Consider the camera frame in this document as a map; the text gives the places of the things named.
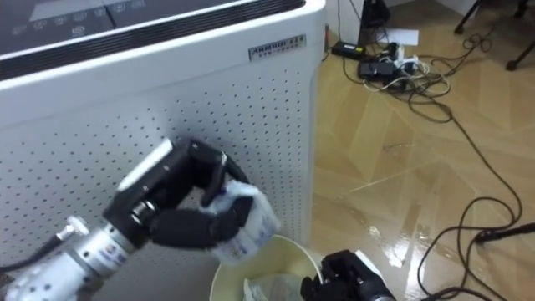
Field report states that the white floor cable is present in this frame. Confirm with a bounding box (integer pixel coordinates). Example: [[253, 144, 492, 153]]
[[362, 60, 451, 94]]

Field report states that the white paper sheet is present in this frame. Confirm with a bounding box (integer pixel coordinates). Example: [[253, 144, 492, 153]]
[[377, 28, 420, 48]]

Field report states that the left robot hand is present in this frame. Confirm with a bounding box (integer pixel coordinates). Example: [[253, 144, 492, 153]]
[[102, 137, 256, 252]]

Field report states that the black power adapter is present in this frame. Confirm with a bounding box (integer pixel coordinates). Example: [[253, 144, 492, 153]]
[[330, 39, 367, 60], [357, 59, 399, 81]]

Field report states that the black floor cable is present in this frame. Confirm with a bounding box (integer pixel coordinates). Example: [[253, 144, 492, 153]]
[[407, 83, 525, 301]]

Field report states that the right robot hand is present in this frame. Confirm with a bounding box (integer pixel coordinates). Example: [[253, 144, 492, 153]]
[[299, 248, 396, 301]]

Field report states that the black cable with plug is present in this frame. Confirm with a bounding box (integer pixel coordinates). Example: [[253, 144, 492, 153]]
[[473, 221, 535, 246]]

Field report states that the white air purifier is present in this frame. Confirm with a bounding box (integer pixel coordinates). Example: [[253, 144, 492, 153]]
[[0, 0, 328, 301]]

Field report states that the crumpled clear plastic wrapper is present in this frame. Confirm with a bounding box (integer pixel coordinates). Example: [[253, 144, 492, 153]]
[[242, 273, 307, 301]]

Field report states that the white power strip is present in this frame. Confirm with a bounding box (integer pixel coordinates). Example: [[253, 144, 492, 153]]
[[387, 43, 420, 71]]

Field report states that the white plastic waste bin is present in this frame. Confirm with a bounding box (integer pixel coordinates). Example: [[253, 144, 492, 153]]
[[208, 234, 325, 301]]

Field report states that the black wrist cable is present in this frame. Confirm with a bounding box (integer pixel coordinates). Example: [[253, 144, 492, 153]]
[[0, 215, 89, 273]]

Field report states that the black tripod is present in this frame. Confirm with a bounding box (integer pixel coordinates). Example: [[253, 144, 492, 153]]
[[452, 0, 535, 73]]

